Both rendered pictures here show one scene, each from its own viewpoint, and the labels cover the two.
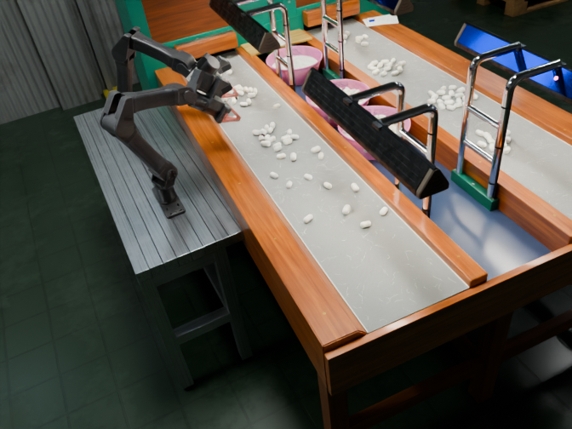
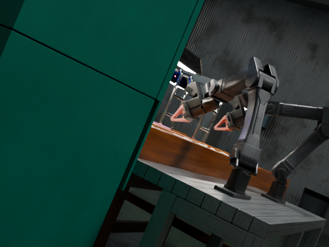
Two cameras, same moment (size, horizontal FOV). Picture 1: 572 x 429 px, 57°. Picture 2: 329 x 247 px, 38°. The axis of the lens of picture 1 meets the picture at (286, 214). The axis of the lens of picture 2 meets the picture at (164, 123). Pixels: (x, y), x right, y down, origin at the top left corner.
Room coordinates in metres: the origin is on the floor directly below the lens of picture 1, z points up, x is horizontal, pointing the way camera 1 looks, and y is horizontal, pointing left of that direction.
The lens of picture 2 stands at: (3.30, 1.56, 0.80)
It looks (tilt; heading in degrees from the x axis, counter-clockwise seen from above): 0 degrees down; 228
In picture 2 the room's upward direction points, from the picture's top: 23 degrees clockwise
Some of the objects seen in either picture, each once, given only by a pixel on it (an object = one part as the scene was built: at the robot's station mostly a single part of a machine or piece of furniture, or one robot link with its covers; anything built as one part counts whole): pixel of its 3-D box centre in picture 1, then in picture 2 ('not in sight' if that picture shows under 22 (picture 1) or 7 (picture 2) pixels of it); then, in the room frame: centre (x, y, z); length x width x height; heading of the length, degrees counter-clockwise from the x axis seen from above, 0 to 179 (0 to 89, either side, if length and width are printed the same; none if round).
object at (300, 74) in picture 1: (294, 66); not in sight; (2.38, -0.14, 0.72); 0.27 x 0.27 x 0.10
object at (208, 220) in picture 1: (206, 145); (196, 174); (1.90, 0.29, 0.65); 1.20 x 0.90 x 0.04; 21
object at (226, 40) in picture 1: (206, 45); not in sight; (2.53, 0.27, 0.83); 0.30 x 0.06 x 0.07; 108
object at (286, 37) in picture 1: (265, 54); not in sight; (2.15, -0.01, 0.90); 0.20 x 0.19 x 0.45; 18
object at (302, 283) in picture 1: (229, 175); (223, 175); (1.63, 0.19, 0.67); 1.81 x 0.12 x 0.19; 18
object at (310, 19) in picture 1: (331, 11); not in sight; (2.74, -0.38, 0.83); 0.30 x 0.06 x 0.07; 108
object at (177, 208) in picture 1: (166, 191); (276, 190); (1.53, 0.41, 0.71); 0.20 x 0.07 x 0.08; 21
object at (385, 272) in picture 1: (279, 145); not in sight; (1.70, -0.01, 0.73); 1.81 x 0.30 x 0.02; 18
